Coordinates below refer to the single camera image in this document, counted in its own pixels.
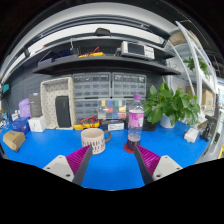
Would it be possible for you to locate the black rectangular box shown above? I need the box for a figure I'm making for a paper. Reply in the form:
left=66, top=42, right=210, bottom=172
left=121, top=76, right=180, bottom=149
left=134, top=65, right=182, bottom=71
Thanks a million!
left=54, top=95, right=72, bottom=129

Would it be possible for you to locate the beige perforated basket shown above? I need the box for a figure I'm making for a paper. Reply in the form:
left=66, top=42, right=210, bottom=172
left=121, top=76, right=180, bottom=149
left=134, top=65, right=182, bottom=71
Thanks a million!
left=40, top=77, right=76, bottom=131

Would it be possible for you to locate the black box with white label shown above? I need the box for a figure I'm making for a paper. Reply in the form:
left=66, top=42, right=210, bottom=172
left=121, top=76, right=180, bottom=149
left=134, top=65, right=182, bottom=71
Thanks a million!
left=107, top=121, right=126, bottom=132

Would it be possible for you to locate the clear box with coloured parts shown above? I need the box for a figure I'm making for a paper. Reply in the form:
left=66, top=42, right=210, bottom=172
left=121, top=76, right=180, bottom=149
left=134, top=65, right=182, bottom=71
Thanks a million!
left=97, top=98, right=128, bottom=121

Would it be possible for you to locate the green potted plant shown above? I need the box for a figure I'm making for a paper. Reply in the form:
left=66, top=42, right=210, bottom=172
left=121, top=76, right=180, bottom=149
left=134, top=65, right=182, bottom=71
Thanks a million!
left=143, top=78, right=202, bottom=131

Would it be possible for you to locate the white shelf unit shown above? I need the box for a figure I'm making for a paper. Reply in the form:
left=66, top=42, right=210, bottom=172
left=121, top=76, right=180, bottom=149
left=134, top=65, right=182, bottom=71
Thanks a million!
left=166, top=20, right=218, bottom=128

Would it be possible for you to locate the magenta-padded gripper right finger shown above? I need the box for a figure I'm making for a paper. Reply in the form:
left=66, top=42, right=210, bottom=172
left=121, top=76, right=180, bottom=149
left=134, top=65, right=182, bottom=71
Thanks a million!
left=133, top=144, right=184, bottom=186

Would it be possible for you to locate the small white box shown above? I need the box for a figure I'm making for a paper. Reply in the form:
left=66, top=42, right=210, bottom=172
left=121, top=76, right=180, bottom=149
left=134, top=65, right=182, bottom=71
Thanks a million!
left=27, top=115, right=47, bottom=133

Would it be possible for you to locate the clear bottle with purple label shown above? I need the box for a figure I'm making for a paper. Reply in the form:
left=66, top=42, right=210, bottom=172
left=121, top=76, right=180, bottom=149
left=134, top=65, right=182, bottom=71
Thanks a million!
left=125, top=93, right=145, bottom=152

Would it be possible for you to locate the blue box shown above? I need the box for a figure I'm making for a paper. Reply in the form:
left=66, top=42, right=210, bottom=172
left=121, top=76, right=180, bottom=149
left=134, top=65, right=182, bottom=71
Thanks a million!
left=10, top=116, right=31, bottom=135

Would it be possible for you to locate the white oscilloscope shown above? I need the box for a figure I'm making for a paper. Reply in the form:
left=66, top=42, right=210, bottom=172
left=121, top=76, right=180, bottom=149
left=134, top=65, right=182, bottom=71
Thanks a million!
left=120, top=40, right=156, bottom=61

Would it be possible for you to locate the white flat box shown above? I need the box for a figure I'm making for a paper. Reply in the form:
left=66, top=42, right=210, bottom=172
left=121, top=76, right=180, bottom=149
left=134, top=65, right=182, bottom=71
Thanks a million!
left=183, top=127, right=200, bottom=144

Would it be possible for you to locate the brown cardboard box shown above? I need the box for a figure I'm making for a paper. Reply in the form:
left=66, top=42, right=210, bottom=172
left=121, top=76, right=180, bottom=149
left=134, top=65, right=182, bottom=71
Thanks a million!
left=2, top=130, right=27, bottom=153

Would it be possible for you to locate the yellow multimeter with red leads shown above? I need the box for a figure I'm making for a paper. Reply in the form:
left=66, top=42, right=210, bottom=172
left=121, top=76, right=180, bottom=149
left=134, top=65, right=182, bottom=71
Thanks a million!
left=73, top=115, right=102, bottom=131

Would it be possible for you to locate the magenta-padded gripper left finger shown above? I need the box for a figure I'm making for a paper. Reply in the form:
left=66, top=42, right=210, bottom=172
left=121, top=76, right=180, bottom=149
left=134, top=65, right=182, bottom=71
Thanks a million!
left=43, top=144, right=94, bottom=187

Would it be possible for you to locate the black rounded object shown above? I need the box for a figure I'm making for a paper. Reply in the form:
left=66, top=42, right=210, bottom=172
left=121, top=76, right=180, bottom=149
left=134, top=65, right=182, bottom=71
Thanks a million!
left=94, top=27, right=112, bottom=37

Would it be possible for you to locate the dark grey upright box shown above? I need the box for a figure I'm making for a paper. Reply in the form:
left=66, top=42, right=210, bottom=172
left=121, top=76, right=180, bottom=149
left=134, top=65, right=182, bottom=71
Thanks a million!
left=28, top=92, right=44, bottom=118

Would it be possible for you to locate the black wall shelf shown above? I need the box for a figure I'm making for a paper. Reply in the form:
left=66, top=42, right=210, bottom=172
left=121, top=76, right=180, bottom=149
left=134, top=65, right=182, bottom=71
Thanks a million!
left=31, top=35, right=183, bottom=77

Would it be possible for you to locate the beige patterned mug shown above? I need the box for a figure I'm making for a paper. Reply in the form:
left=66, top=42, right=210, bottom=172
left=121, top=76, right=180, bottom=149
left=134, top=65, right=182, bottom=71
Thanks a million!
left=80, top=128, right=112, bottom=155

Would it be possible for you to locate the purple bag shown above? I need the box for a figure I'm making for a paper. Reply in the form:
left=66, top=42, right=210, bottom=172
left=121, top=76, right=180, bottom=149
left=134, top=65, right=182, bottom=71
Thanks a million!
left=18, top=97, right=32, bottom=119

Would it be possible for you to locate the black stand device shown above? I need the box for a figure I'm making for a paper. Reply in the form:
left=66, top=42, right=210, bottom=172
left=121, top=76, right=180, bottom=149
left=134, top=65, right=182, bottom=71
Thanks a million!
left=199, top=114, right=219, bottom=143

